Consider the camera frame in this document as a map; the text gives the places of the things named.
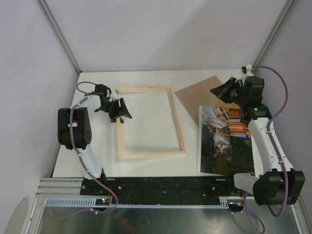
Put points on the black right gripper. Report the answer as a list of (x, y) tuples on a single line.
[(221, 92)]

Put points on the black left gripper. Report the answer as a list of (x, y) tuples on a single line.
[(119, 111)]

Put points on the white wooden picture frame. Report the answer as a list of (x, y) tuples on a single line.
[(154, 130)]

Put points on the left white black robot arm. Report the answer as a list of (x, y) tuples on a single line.
[(74, 127)]

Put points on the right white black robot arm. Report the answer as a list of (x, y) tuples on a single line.
[(280, 183)]

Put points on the cat and books photo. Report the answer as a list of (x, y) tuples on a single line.
[(224, 142)]

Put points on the brown cardboard backing board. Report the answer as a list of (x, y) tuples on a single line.
[(198, 94)]

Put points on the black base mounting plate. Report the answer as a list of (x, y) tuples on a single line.
[(168, 198)]

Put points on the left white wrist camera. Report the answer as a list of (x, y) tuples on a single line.
[(115, 95)]

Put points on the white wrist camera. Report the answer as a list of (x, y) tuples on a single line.
[(247, 70), (115, 95)]

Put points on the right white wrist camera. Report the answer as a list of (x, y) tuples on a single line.
[(247, 70)]

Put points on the aluminium front rail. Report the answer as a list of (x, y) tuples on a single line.
[(61, 186)]

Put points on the right aluminium corner post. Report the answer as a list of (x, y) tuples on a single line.
[(280, 21)]

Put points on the aluminium corner post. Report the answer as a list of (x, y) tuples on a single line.
[(280, 21), (58, 34)]

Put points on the left aluminium corner post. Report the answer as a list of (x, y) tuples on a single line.
[(58, 34)]

